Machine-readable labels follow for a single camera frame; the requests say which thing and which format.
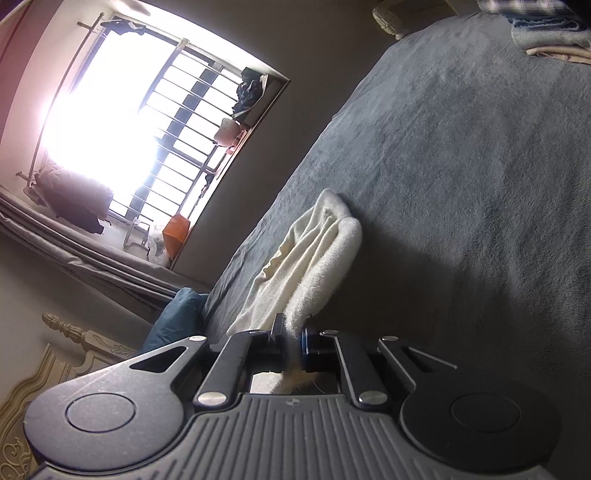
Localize carved cream bedpost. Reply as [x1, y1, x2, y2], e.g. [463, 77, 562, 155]
[373, 0, 416, 40]

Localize blue pillow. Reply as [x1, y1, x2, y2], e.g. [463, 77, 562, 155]
[141, 287, 208, 356]

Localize beige folded cloth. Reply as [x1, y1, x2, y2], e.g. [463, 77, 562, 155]
[526, 44, 591, 64]

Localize pink ceramic pot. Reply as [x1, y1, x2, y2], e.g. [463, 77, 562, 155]
[213, 117, 241, 147]

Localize small dark hanging cloth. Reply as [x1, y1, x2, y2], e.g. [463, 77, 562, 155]
[100, 17, 147, 37]

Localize cream fuzzy deer sweater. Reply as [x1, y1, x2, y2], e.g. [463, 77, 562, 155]
[226, 188, 363, 395]

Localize bright window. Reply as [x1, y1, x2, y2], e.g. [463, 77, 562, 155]
[34, 0, 291, 273]

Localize black bag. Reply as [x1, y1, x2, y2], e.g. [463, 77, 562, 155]
[231, 67, 269, 121]

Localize clothes drying rod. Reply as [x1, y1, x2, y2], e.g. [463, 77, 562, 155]
[16, 13, 116, 190]

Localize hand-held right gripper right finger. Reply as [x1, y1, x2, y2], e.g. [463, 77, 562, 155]
[299, 327, 458, 409]

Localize blue folded jeans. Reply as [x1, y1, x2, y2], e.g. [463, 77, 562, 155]
[505, 13, 587, 32]

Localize grey curtain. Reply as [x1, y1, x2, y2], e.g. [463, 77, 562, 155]
[0, 187, 208, 324]

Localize grey folded cloth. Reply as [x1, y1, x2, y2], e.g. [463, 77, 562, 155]
[512, 25, 591, 51]

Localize metal window railing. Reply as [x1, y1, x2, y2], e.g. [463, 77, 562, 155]
[108, 39, 259, 232]

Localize carved cream headboard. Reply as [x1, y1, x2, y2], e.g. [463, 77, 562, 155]
[0, 313, 139, 480]

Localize grey bed blanket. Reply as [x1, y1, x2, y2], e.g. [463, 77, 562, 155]
[198, 9, 591, 462]

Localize dark hanging garment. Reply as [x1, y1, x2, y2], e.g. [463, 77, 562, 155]
[34, 166, 114, 234]

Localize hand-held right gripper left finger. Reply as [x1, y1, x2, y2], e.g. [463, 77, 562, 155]
[130, 313, 295, 409]

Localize white plastic bag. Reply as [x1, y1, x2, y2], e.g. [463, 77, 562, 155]
[148, 230, 169, 258]

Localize orange bag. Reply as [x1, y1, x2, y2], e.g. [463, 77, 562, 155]
[163, 215, 191, 257]

